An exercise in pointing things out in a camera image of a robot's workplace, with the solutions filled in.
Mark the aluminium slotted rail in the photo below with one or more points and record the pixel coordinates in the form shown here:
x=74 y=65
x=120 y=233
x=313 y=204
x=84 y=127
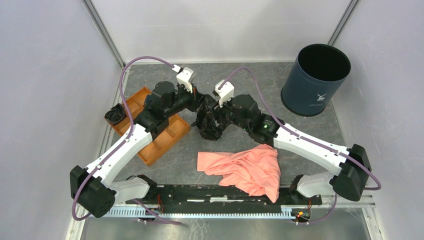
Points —
x=133 y=211

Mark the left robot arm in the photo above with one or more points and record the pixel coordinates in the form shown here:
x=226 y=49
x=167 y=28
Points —
x=93 y=186

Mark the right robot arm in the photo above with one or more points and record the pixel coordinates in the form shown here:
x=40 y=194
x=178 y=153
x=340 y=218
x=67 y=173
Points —
x=347 y=168

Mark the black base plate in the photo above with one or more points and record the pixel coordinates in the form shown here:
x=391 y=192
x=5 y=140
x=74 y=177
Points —
x=215 y=199

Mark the black trash bag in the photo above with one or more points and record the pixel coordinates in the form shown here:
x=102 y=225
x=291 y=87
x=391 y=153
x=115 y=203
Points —
x=116 y=114
x=207 y=119

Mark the pink cloth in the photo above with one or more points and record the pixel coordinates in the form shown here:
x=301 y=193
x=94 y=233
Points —
x=255 y=171

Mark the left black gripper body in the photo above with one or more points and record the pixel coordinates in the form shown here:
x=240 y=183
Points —
x=185 y=99

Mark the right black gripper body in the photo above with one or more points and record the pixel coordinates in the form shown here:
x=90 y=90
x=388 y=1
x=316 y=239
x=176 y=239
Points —
x=226 y=114

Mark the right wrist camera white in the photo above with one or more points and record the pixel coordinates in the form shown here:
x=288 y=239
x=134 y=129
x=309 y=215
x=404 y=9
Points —
x=224 y=90

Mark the dark blue trash bin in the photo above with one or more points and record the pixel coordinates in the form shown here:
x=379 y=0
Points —
x=317 y=73

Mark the rolled black trash bag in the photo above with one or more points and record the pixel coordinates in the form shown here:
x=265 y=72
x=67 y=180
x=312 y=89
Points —
x=116 y=114

